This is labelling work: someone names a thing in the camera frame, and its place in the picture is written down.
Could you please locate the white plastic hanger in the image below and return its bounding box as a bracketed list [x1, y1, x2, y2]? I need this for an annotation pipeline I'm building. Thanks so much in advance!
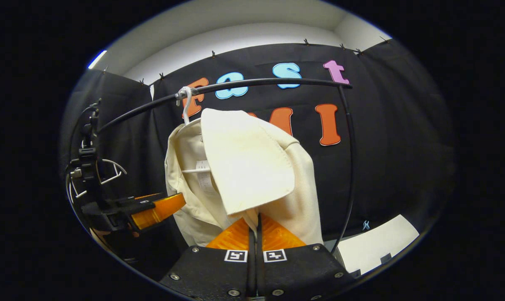
[179, 86, 213, 174]
[69, 159, 128, 199]

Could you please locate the cream collared shirt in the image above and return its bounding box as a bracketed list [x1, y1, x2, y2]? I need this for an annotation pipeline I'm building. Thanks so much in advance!
[165, 108, 324, 247]

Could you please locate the narrow ceiling light strip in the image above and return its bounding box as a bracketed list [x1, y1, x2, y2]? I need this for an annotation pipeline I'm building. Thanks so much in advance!
[88, 50, 107, 69]

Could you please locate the black clothes rack rail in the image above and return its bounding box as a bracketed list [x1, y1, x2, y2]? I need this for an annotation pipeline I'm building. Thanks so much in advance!
[98, 77, 357, 255]

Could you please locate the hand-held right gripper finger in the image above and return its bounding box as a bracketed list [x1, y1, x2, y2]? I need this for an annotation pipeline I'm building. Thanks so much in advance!
[256, 213, 357, 301]
[158, 215, 256, 301]

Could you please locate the black backdrop cloth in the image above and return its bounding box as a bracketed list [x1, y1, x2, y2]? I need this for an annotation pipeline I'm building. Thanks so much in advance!
[60, 40, 458, 285]

